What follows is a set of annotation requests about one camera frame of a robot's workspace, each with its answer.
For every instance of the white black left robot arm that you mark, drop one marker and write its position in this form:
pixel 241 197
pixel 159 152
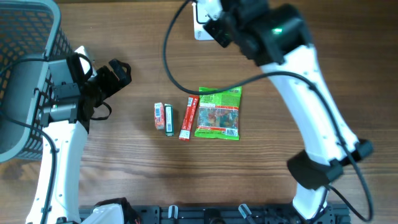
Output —
pixel 65 122

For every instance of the red stick packet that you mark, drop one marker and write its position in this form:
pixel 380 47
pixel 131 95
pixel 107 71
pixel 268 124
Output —
pixel 188 118

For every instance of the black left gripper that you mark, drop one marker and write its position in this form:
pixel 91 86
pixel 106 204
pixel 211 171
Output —
pixel 125 76

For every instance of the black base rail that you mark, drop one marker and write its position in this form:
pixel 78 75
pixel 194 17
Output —
pixel 266 214

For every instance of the white barcode scanner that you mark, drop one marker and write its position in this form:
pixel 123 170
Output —
pixel 200 29

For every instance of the dark green small box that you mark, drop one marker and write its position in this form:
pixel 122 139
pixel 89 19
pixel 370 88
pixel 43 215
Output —
pixel 169 120

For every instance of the grey plastic shopping basket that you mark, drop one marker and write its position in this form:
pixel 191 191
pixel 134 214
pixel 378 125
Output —
pixel 30 35

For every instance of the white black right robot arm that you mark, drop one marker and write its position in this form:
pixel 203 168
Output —
pixel 278 41

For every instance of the orange small box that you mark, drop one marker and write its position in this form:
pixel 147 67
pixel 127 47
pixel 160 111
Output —
pixel 159 116

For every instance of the green gummy candy bag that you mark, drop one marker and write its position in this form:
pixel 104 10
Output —
pixel 218 115

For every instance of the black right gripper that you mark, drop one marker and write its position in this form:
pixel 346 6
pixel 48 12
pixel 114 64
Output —
pixel 213 27

